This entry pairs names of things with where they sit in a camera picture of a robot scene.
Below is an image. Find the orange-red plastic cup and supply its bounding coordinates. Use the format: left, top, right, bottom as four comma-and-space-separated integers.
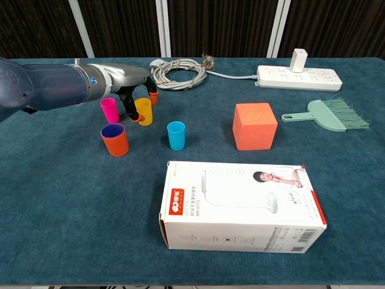
100, 126, 130, 157

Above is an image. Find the pink plastic cup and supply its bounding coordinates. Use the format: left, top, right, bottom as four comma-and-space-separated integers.
100, 98, 120, 124

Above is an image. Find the white charger adapter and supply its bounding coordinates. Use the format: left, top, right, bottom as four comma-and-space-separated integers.
289, 48, 307, 73

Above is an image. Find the dark blue plastic cup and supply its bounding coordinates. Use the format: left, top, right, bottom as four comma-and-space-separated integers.
100, 123, 125, 140

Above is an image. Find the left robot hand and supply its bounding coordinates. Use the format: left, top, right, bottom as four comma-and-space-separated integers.
108, 64, 159, 123

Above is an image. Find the teal table cloth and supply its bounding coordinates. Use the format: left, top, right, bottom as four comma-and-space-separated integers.
0, 57, 385, 286

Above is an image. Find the white power strip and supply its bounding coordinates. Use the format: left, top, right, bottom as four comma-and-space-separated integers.
256, 65, 343, 92

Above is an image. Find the white desk lamp box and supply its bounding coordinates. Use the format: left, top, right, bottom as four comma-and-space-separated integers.
158, 160, 328, 254

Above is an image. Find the light blue plastic cup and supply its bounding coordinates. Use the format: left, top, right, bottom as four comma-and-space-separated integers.
167, 120, 186, 151

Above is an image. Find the orange foam cube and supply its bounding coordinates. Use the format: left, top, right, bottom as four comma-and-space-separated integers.
232, 102, 279, 151

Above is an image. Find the brown twine tie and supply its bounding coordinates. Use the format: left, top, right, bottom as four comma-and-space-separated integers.
200, 53, 215, 72

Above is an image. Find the yellow plastic cup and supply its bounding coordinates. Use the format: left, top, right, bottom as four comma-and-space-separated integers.
134, 98, 153, 126

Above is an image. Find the white partition post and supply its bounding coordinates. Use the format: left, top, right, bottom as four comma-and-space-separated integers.
266, 0, 292, 58
155, 0, 172, 58
67, 0, 96, 58

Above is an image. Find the mint green hand brush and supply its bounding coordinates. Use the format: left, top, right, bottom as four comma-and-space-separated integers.
280, 96, 370, 133

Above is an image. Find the coiled grey power cable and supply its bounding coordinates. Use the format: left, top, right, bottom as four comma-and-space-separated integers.
149, 58, 259, 92

